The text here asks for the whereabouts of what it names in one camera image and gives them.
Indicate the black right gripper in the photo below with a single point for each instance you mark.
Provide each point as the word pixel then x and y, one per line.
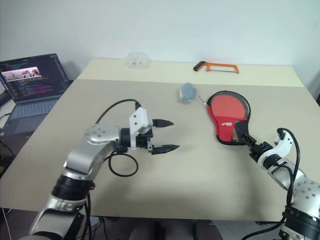
pixel 260 149

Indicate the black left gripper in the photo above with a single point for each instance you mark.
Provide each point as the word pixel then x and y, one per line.
pixel 145 140

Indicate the black paddle cover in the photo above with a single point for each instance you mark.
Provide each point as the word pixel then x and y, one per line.
pixel 225 127

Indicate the red table tennis paddle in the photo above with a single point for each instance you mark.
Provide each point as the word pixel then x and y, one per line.
pixel 225 105

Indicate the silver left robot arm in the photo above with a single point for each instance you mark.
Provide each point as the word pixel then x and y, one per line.
pixel 85 155

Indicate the orange hacksaw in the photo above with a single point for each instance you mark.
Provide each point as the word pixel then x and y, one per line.
pixel 220 65

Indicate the clear plastic box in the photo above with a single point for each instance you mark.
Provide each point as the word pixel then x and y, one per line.
pixel 138 60

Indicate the grey laptop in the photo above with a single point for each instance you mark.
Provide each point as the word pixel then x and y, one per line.
pixel 32 85

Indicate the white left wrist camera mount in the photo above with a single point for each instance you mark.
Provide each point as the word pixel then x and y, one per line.
pixel 140 120

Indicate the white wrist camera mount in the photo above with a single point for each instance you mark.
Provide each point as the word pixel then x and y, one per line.
pixel 285 145
pixel 140 120

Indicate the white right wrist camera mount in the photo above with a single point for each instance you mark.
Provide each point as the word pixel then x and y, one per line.
pixel 285 145

